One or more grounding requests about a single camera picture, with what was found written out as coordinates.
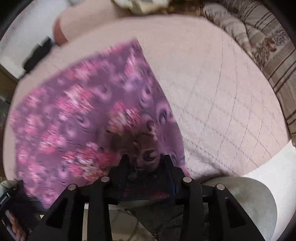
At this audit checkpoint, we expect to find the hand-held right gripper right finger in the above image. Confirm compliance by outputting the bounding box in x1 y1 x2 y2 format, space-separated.
162 154 266 241

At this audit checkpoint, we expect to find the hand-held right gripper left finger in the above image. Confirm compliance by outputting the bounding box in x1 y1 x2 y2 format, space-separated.
28 154 133 241

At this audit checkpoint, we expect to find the purple floral shirt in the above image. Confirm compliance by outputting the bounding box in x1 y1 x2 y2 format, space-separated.
9 39 192 209

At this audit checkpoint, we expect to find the person's left hand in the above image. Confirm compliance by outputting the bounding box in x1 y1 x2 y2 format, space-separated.
9 214 28 241

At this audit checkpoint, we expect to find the dark patterned cloth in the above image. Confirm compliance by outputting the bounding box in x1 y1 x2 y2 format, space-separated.
127 204 188 241

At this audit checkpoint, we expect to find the pink quilted sofa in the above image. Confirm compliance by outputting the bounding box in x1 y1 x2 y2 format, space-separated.
3 0 296 183

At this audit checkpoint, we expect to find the wooden door with glass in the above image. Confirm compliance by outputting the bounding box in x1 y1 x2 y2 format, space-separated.
0 65 19 109

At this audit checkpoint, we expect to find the black cloth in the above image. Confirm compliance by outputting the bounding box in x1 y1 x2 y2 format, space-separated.
22 37 55 73

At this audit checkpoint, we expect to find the large striped floral pillow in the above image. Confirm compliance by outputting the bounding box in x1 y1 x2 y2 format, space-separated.
240 0 296 146

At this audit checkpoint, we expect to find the small striped pillow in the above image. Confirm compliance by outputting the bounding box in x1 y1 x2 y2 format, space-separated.
201 3 252 54

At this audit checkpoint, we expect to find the cream floral blanket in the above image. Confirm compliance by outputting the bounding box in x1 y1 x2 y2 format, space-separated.
112 0 169 13

